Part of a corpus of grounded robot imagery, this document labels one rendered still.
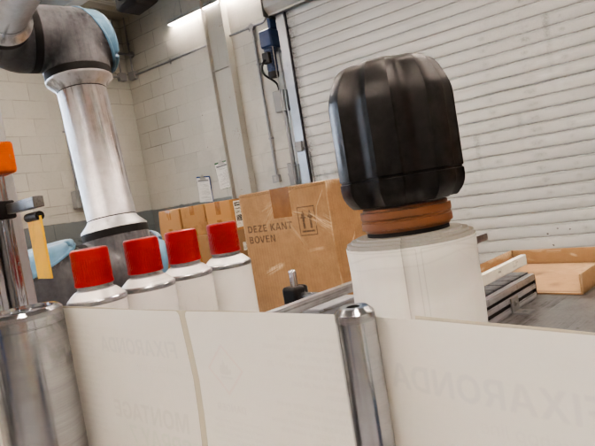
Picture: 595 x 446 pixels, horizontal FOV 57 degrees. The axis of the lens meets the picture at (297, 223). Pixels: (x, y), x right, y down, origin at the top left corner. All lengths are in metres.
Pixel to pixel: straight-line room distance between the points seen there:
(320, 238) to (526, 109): 3.82
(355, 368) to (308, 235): 0.93
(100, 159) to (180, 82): 6.05
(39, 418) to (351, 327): 0.18
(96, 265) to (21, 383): 0.23
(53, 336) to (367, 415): 0.18
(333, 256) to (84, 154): 0.48
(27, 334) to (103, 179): 0.73
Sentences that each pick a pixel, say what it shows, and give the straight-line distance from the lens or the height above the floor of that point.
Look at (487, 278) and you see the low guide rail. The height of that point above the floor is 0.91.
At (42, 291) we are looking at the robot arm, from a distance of 0.94.
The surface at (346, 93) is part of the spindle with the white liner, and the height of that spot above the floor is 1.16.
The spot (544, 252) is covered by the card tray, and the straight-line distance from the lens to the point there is 1.49.
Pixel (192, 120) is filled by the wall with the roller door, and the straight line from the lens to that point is 6.89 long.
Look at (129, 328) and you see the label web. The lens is 0.26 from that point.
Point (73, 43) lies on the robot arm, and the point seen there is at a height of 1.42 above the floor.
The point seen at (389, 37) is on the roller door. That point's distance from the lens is 5.26.
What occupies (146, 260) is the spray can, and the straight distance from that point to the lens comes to 0.54.
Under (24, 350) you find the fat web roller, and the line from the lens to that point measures 0.30.
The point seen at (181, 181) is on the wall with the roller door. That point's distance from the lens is 7.08.
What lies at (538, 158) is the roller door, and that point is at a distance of 4.75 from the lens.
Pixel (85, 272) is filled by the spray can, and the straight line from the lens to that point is 0.51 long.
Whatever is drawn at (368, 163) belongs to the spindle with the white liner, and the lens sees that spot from 0.34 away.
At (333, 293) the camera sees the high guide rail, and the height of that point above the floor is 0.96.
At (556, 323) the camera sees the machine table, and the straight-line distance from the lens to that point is 0.99.
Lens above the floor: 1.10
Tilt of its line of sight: 3 degrees down
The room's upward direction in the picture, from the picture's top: 9 degrees counter-clockwise
